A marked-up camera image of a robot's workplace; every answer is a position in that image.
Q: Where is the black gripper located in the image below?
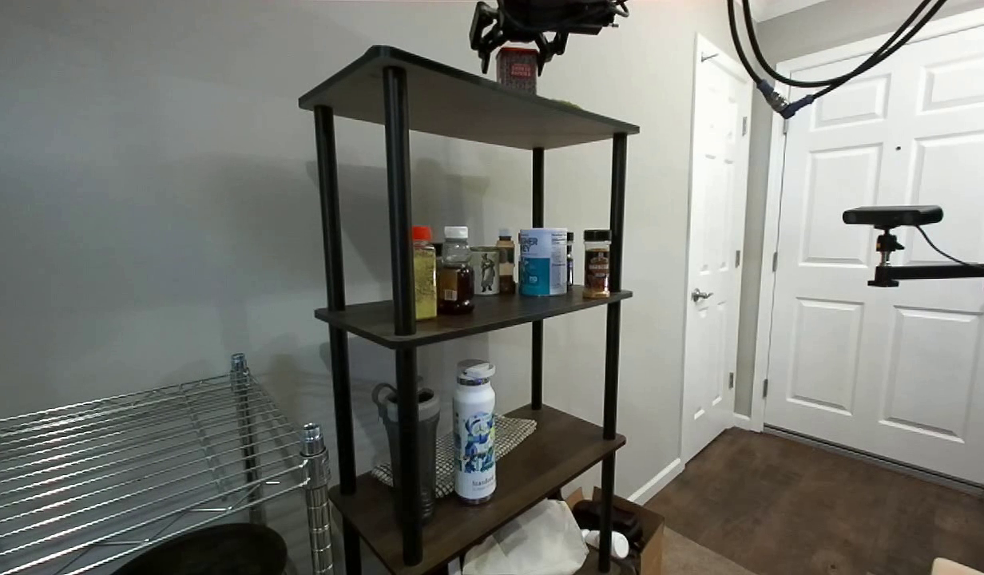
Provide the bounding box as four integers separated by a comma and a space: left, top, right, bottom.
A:
467, 0, 633, 76

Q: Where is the red-lid small jar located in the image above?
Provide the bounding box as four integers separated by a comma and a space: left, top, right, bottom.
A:
494, 41, 542, 100

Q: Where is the large white blue canister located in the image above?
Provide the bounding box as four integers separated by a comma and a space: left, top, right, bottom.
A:
516, 222, 570, 303

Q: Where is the slim seasoning bottle dark cap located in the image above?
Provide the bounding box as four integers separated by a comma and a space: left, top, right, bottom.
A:
494, 232, 520, 299

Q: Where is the small clear glass jar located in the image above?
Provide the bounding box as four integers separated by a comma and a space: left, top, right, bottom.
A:
471, 242, 504, 299

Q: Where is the brown spice jar black lid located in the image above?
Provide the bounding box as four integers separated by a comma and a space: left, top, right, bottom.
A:
582, 227, 616, 299

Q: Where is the dark sauce bottle white cap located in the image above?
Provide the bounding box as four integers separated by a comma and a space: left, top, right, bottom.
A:
439, 222, 477, 316

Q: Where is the yellow jar orange lid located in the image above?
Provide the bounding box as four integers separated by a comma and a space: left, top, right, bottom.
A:
409, 222, 443, 322

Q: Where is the narrow white door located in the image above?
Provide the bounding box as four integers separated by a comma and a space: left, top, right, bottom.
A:
678, 35, 756, 460

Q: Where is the white floral water bottle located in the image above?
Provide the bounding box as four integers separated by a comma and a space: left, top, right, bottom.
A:
451, 357, 503, 506

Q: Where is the dark shaker bottle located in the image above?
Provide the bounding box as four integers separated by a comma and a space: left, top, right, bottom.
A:
372, 380, 443, 520

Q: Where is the wide white panelled door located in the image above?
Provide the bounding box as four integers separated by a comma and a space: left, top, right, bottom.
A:
761, 4, 984, 493

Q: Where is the white plastic bag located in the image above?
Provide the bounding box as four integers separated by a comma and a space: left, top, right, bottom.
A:
455, 495, 593, 575

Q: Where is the white round object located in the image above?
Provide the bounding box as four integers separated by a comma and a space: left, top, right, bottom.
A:
593, 527, 633, 566

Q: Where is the brown cardboard box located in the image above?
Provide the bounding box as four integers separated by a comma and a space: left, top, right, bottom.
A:
570, 495, 752, 575

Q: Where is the black bowl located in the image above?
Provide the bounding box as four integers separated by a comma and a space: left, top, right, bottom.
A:
111, 520, 293, 575

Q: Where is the dark wood black-frame shelf unit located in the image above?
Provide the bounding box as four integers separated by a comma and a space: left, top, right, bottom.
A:
296, 41, 642, 575

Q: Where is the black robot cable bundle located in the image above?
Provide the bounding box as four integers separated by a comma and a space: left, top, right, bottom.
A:
725, 0, 952, 120

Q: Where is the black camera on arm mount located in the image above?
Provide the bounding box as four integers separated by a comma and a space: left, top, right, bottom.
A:
840, 202, 984, 299

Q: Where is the chrome wire rack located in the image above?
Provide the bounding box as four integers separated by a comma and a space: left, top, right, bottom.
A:
0, 352, 342, 575

